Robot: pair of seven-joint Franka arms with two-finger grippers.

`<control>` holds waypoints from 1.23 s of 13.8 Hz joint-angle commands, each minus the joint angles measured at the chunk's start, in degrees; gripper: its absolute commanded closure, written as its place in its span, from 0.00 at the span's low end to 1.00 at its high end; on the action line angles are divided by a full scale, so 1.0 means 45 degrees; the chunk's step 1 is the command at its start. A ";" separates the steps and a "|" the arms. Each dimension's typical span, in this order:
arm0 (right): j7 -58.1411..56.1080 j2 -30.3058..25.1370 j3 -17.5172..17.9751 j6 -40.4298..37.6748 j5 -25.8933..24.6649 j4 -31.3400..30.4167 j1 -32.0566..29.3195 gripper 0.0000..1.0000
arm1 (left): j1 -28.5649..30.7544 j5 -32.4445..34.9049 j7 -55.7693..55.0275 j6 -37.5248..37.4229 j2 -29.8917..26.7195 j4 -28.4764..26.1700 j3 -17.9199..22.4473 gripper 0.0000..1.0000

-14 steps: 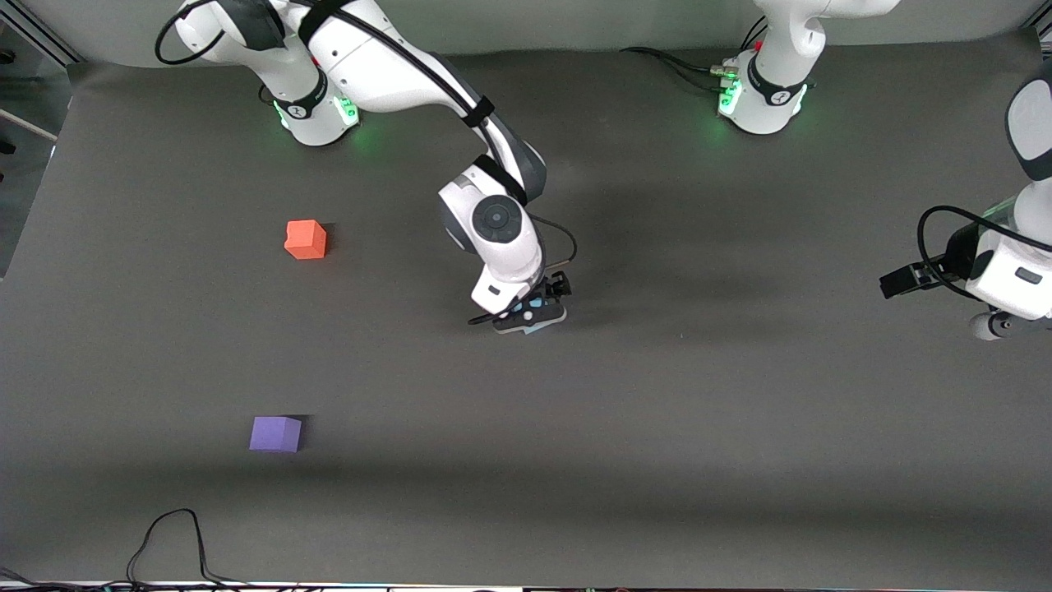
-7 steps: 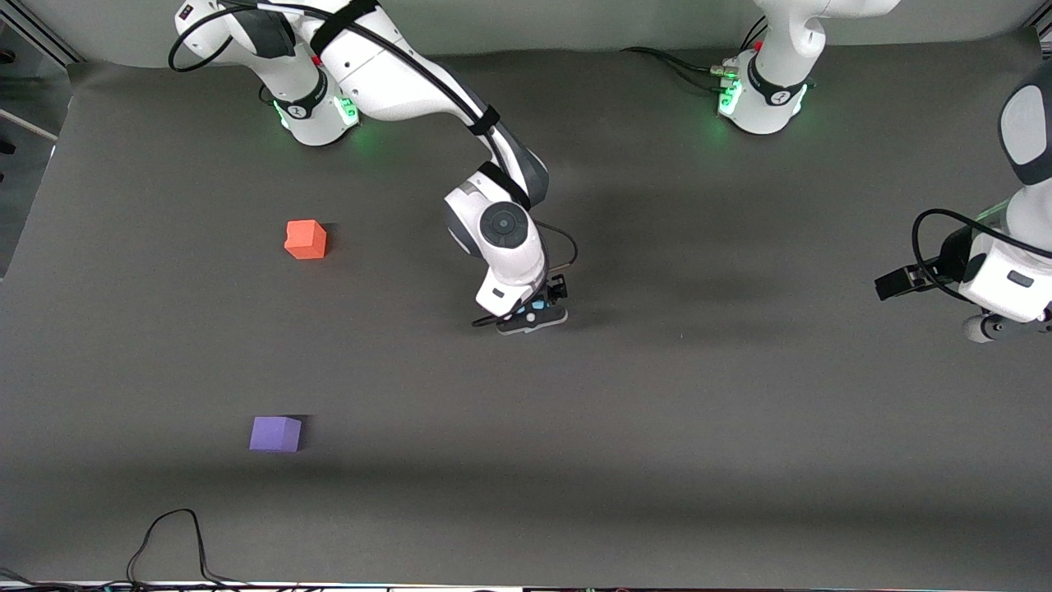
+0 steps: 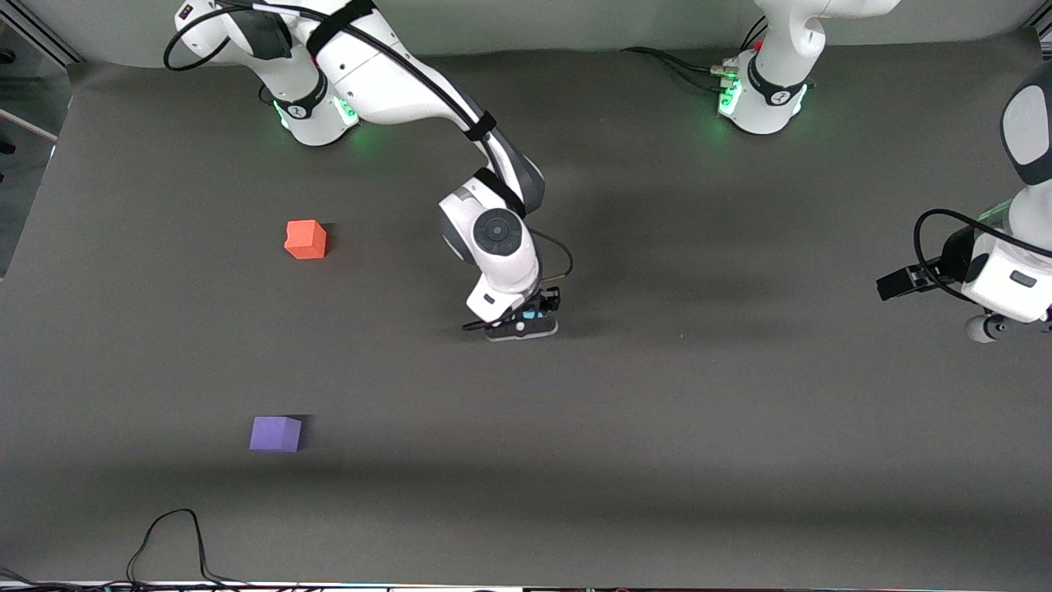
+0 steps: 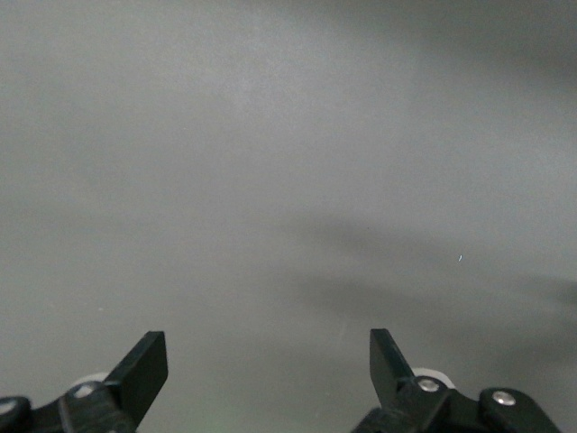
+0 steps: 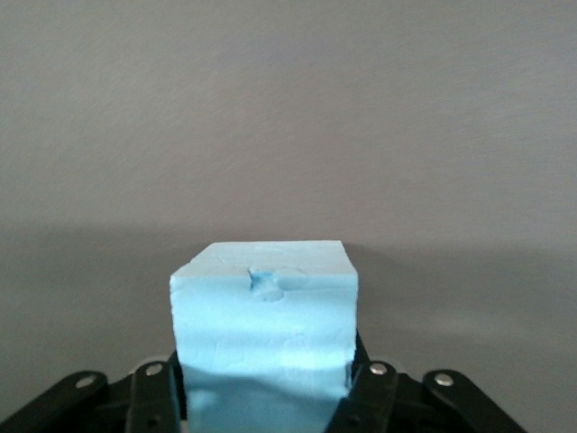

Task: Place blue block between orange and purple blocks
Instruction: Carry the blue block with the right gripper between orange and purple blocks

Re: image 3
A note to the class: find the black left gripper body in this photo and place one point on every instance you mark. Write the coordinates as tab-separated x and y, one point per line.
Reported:
956	256

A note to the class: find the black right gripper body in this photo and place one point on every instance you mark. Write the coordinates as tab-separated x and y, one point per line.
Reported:
548	301

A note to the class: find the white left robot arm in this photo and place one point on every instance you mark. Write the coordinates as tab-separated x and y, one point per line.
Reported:
772	90

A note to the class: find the orange foam block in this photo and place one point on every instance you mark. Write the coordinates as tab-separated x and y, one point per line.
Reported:
305	239

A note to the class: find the purple foam block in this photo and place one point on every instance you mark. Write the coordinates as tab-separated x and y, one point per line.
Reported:
274	433

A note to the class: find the dark grey table mat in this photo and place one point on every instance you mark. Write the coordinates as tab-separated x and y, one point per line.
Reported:
526	395

